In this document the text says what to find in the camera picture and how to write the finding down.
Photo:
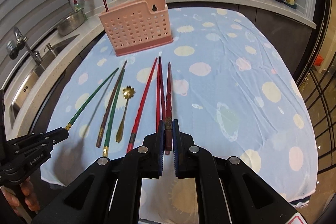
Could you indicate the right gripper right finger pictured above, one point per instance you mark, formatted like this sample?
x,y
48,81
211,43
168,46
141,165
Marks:
x,y
190,160

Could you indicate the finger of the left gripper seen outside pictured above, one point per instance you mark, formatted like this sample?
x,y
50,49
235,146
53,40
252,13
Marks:
x,y
52,137

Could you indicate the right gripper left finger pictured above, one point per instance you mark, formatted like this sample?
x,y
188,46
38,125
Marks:
x,y
146,161

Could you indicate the chrome kitchen faucet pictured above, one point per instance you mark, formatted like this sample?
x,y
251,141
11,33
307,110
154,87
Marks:
x,y
14,46

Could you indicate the bright red chopstick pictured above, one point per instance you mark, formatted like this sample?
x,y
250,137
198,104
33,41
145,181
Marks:
x,y
140,109

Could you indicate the stainless steel sink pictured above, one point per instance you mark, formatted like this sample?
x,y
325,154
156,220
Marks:
x,y
32,77

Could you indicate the brown chopstick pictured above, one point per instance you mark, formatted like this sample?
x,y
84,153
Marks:
x,y
105,117

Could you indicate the gold flower spoon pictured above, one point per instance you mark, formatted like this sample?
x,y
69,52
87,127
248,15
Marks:
x,y
128,93

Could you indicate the blue dotted tablecloth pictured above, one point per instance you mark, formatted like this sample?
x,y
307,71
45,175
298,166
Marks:
x,y
231,91

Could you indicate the steel mixing bowl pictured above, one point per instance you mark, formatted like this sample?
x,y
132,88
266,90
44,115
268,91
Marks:
x,y
71,22

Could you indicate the pink perforated utensil holder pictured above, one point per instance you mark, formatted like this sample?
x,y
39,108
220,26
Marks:
x,y
137,25

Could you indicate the green dish soap bottle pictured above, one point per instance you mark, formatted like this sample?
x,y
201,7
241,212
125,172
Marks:
x,y
76,6

